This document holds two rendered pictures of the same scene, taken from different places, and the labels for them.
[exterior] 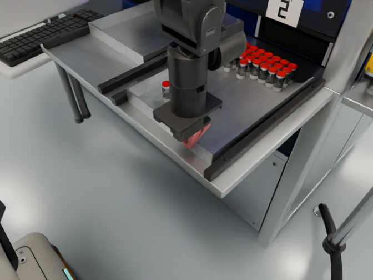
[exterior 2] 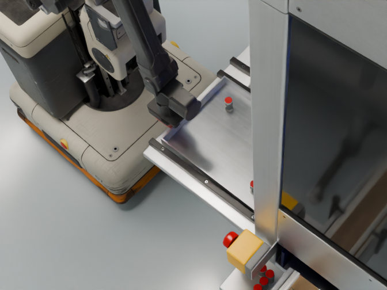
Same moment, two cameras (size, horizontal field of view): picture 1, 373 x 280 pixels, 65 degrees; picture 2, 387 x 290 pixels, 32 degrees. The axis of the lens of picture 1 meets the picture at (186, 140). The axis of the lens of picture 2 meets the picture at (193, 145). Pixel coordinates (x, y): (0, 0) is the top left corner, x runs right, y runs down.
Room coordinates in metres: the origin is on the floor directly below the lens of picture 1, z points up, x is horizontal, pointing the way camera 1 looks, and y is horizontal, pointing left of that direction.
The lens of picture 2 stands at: (0.49, -0.93, 2.45)
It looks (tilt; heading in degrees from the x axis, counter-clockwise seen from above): 61 degrees down; 95
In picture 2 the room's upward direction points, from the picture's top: 11 degrees counter-clockwise
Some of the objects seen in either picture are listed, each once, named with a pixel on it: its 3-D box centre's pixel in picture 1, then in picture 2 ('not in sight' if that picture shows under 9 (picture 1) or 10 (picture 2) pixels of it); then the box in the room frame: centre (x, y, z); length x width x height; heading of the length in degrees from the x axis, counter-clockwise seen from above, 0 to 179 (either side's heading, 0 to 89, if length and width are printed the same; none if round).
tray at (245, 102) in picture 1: (221, 89); (241, 144); (0.54, -0.08, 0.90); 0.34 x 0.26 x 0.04; 133
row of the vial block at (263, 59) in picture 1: (257, 64); not in sight; (0.63, -0.18, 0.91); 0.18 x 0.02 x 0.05; 43
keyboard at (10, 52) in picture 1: (53, 33); not in sight; (0.97, 0.47, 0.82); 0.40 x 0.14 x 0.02; 142
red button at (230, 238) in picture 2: not in sight; (232, 241); (0.49, -0.39, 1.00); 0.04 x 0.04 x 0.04; 44
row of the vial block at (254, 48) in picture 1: (262, 60); not in sight; (0.65, -0.19, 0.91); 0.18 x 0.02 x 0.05; 43
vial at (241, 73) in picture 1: (242, 69); not in sight; (0.61, -0.14, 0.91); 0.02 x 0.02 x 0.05
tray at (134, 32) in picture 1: (161, 24); not in sight; (0.86, 0.08, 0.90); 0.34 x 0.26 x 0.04; 134
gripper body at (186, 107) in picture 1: (187, 97); (167, 103); (0.37, 0.00, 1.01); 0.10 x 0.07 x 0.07; 134
